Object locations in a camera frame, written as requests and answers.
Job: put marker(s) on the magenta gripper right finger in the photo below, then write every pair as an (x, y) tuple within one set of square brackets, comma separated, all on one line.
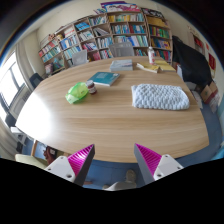
[(154, 166)]

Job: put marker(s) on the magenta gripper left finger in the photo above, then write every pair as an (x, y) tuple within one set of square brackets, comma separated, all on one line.
[(73, 168)]

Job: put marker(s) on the white folded towel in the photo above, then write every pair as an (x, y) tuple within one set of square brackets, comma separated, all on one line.
[(162, 97)]

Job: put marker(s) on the green plastic bag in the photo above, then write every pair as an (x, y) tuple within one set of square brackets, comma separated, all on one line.
[(77, 92)]

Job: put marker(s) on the dark office chair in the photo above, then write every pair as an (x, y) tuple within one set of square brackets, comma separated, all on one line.
[(35, 80)]

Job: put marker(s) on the cardboard box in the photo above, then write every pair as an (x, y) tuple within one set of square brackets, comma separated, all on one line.
[(209, 92)]

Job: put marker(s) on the teal book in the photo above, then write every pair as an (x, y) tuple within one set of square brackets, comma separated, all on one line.
[(105, 78)]

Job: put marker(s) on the yellow papers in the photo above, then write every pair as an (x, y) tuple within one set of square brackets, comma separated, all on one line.
[(164, 66)]

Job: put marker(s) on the yellow book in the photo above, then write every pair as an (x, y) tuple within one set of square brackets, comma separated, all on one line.
[(148, 67)]

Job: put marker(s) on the grey book stack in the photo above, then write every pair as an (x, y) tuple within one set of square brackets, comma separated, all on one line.
[(121, 65)]

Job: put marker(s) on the black cloth on chair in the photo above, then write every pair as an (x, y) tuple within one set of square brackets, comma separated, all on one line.
[(194, 65)]

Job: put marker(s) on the grey chair at left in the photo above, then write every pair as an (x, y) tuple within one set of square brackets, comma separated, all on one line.
[(79, 58)]

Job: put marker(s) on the white plastic bottle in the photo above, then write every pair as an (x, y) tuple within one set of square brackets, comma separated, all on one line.
[(151, 55)]

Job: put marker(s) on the grey mesh chair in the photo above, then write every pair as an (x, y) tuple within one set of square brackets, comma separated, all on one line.
[(122, 49)]

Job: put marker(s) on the wooden bookshelf with books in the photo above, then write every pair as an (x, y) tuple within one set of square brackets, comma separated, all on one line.
[(113, 23)]

